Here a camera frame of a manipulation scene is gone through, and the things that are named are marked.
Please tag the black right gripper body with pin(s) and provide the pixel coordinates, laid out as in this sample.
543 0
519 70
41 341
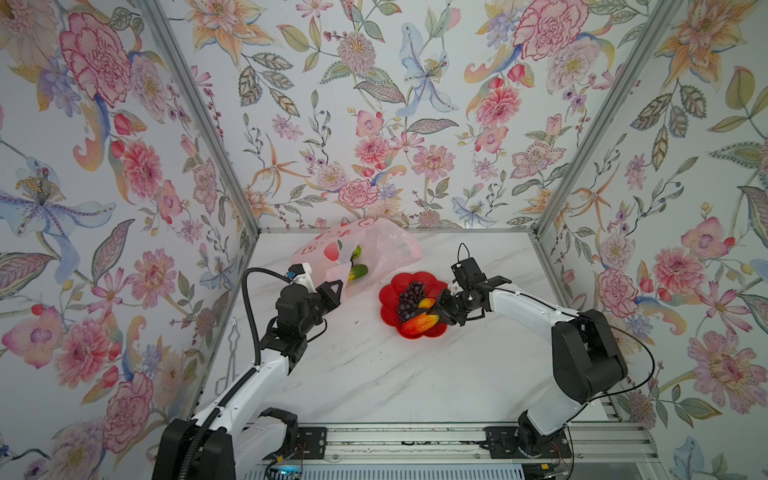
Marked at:
453 308

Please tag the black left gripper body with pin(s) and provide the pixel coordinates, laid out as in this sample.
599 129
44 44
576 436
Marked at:
317 308

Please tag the red orange toy mango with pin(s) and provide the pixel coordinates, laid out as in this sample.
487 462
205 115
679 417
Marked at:
419 324

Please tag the dark purple toy grapes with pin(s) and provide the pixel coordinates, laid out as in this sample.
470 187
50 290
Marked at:
409 299

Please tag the green orange toy papaya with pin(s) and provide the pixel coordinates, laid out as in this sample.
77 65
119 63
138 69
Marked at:
357 272

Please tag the pink plastic bag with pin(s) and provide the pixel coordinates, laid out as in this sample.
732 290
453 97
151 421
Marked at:
361 254

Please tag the red yellow toy peach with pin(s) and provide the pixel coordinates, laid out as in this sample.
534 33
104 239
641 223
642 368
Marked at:
426 303

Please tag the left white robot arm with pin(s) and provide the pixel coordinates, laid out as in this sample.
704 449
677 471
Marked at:
236 433

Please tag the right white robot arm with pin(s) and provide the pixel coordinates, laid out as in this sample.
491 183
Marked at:
586 359

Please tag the red flower-shaped plastic plate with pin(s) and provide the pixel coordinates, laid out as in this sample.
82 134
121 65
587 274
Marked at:
389 297

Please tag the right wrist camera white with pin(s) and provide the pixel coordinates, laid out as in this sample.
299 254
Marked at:
456 289

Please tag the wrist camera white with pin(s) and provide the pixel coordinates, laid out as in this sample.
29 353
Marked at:
301 274
456 289

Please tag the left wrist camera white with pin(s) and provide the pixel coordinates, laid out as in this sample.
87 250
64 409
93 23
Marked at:
301 274

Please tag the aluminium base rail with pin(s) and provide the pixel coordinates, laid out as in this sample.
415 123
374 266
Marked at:
471 443

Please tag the aluminium corner post left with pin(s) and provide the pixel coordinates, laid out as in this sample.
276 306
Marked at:
163 35

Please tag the aluminium corner post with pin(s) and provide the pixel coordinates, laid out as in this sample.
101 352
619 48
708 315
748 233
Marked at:
163 35
656 25

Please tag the aluminium corner post right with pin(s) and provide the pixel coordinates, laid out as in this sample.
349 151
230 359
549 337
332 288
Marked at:
656 25

